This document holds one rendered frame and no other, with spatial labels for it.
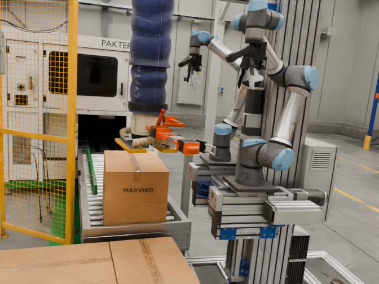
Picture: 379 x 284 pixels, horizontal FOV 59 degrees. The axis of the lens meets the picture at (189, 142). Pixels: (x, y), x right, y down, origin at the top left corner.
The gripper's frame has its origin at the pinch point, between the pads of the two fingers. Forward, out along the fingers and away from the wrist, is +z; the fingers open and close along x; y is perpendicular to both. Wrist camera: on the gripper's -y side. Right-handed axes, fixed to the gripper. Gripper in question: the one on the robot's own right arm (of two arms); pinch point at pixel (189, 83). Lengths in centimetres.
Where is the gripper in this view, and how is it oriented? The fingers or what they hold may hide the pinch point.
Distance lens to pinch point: 238.3
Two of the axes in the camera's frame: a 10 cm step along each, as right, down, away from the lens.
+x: -2.3, -1.9, 9.5
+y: 9.7, 0.4, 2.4
